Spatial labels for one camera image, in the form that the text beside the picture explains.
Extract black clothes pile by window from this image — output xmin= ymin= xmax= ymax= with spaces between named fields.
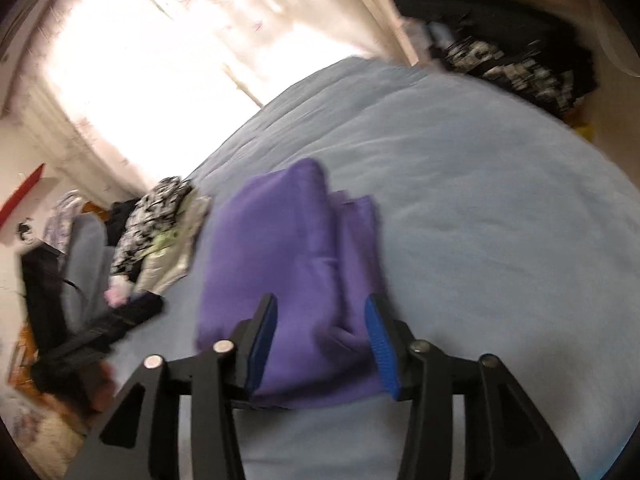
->
xmin=104 ymin=198 xmax=139 ymax=246

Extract orange wooden headboard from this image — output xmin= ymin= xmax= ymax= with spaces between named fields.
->
xmin=6 ymin=322 xmax=60 ymax=412

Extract white puffer jacket folded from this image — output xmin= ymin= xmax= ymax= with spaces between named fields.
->
xmin=134 ymin=191 xmax=213 ymax=295

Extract black white patterned garment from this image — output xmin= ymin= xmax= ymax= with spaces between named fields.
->
xmin=110 ymin=177 xmax=193 ymax=275

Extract floral sheer curtain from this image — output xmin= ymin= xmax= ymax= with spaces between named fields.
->
xmin=8 ymin=0 xmax=414 ymax=200

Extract person's left hand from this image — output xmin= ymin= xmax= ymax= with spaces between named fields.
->
xmin=90 ymin=361 xmax=117 ymax=413

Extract cartoon wall sticker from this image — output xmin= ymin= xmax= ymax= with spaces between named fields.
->
xmin=16 ymin=218 xmax=35 ymax=245

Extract purple zip hoodie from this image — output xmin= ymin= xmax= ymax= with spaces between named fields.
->
xmin=196 ymin=158 xmax=385 ymax=408

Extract black white clothes on chair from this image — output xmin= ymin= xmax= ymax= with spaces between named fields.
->
xmin=425 ymin=22 xmax=598 ymax=119

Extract Hello Kitty plush toy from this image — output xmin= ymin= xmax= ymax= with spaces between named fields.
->
xmin=104 ymin=275 xmax=134 ymax=308

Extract grey-blue bed blanket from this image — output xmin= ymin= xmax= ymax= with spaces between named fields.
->
xmin=110 ymin=58 xmax=639 ymax=479

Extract purple floral folded blanket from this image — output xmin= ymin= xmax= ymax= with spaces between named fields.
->
xmin=42 ymin=190 xmax=87 ymax=254

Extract light green folded garment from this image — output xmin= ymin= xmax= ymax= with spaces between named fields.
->
xmin=144 ymin=229 xmax=179 ymax=257

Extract red wall shelf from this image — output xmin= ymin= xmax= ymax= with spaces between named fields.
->
xmin=0 ymin=164 xmax=46 ymax=228

